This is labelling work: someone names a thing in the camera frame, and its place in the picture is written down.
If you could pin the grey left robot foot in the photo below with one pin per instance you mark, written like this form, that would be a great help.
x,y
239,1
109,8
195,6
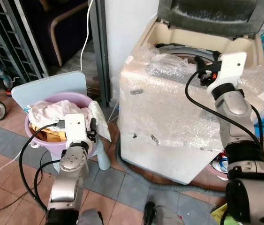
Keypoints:
x,y
90,218

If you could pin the grey right robot foot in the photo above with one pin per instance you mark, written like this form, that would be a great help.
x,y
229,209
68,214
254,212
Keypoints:
x,y
162,216

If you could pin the brown yellow garment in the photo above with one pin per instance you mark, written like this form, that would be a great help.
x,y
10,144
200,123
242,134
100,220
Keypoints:
x,y
47,135

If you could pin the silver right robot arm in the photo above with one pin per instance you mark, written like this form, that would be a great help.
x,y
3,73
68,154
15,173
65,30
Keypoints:
x,y
244,159

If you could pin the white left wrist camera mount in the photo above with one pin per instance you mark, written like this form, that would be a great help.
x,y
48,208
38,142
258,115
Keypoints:
x,y
75,127

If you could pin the white patterned cloth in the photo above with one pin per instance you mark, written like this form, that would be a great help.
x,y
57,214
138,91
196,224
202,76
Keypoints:
x,y
100,119

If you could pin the white top-load washing machine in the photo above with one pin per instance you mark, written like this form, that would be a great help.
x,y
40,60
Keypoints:
x,y
169,154

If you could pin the white crumpled garment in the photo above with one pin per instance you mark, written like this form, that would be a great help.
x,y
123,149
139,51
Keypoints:
x,y
52,112

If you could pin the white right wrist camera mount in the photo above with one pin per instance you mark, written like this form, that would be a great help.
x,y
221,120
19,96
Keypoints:
x,y
230,68

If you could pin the grey washing machine lid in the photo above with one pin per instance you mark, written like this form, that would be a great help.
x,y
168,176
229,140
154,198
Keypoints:
x,y
211,16

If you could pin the black metal grille door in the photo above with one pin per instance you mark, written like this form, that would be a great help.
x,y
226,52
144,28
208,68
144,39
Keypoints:
x,y
10,37

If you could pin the white blue sneaker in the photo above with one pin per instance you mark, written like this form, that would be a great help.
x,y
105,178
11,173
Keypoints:
x,y
221,168

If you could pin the light blue plastic stool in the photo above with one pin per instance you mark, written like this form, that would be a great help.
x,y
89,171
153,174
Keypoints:
x,y
47,86

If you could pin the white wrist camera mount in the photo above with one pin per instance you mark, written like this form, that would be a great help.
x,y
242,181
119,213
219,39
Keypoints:
x,y
75,127
230,68

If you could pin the grey robot foot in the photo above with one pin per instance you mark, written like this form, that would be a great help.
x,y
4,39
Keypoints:
x,y
90,218
162,216

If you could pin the clear bubble wrap sheet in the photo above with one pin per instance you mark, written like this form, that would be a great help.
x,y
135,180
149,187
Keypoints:
x,y
164,112

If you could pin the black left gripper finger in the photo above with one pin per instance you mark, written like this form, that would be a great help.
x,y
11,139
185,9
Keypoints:
x,y
94,121

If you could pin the dark armchair with wooden arm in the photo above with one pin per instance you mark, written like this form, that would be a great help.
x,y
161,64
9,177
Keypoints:
x,y
64,28

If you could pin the yellow green plastic bag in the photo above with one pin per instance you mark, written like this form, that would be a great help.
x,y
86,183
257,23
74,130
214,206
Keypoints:
x,y
218,216

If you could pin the dark grey door frame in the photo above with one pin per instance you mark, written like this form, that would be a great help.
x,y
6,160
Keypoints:
x,y
99,56

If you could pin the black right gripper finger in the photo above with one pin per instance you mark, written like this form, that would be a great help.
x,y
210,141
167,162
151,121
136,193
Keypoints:
x,y
200,60

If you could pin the purple plastic basin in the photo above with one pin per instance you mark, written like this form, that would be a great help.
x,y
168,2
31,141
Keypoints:
x,y
42,147

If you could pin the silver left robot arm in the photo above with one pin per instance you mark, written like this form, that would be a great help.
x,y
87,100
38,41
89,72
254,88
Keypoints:
x,y
68,180

